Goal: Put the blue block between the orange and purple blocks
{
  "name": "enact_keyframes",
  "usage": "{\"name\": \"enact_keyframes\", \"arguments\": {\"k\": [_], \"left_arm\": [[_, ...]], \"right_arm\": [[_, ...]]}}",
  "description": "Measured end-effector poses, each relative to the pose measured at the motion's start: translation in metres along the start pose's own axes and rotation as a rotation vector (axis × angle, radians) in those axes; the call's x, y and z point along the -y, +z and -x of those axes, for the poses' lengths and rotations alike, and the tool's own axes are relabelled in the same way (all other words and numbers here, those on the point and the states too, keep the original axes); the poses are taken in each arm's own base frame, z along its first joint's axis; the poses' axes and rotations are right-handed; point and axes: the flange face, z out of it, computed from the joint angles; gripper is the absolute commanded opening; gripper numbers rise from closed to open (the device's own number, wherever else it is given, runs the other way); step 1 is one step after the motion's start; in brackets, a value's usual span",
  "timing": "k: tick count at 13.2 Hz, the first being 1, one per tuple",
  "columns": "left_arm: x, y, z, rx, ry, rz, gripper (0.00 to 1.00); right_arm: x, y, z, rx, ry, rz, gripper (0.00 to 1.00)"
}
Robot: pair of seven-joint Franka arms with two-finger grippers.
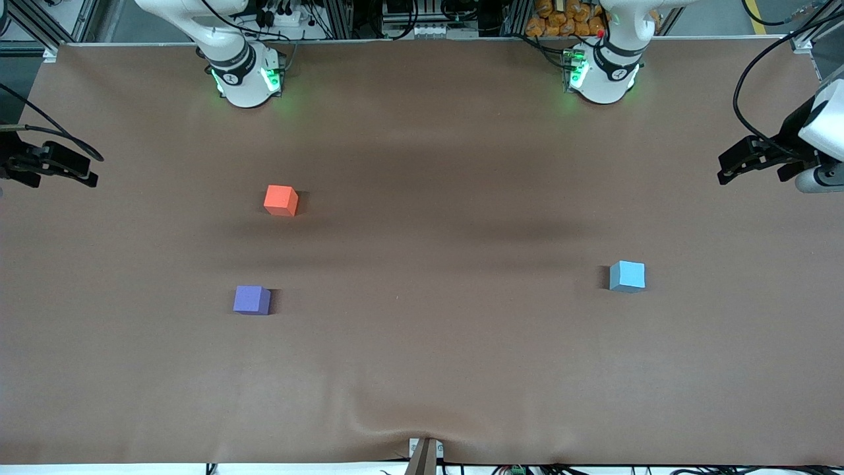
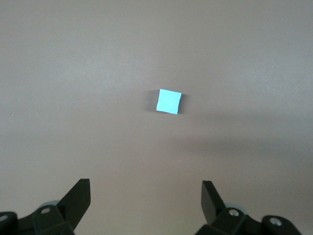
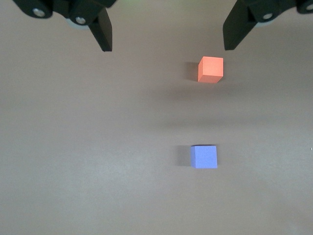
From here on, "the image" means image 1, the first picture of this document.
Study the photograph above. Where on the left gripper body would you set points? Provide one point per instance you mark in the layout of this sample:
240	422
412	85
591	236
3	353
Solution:
789	135

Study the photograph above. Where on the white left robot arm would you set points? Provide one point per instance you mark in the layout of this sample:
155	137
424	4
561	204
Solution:
603	82

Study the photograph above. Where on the purple foam block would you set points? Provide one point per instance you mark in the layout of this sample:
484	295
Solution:
250	300

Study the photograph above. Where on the brown table cover sheet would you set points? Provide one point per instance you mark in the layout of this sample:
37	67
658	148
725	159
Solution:
422	165

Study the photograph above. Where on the silver aluminium frame post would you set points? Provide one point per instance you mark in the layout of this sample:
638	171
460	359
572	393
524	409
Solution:
517	16
339	16

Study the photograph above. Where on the light blue foam block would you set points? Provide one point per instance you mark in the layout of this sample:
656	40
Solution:
626	277

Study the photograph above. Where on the brown camera mount post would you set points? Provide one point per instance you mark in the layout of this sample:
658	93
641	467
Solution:
424	458

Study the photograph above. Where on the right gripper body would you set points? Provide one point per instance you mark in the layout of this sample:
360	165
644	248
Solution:
14	163

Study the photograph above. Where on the orange lumpy bag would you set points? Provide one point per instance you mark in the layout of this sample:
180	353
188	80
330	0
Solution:
560	20

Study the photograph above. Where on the orange foam block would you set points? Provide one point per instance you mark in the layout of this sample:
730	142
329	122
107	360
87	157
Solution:
280	200

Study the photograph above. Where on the white power strip black plugs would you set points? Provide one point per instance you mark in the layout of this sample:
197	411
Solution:
290	20

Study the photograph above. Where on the white terminal block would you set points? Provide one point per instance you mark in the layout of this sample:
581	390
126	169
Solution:
428	30

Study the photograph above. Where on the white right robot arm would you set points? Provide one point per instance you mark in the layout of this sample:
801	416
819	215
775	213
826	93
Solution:
244	89

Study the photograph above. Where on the grey aluminium frame strut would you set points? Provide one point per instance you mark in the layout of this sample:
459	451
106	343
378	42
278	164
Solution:
36	25
86	20

